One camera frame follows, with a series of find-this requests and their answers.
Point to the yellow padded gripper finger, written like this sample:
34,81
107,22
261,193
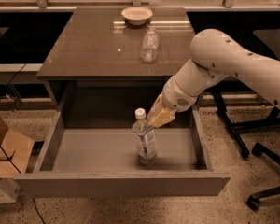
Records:
160,114

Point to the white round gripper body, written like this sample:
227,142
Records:
176,98

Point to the blue label plastic water bottle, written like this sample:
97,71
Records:
144,137

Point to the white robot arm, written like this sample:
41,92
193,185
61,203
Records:
214,56

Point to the clear plastic bottle lying down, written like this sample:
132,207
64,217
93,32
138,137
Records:
150,46

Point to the grey cabinet with glossy top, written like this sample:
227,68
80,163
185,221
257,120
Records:
94,72

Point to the beige paper bowl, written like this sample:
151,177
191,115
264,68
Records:
136,15

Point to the black table leg stand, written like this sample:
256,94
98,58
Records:
234,128

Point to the brown cardboard box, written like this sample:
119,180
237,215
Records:
15,151

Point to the white printed box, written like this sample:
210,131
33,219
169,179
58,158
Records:
9,191

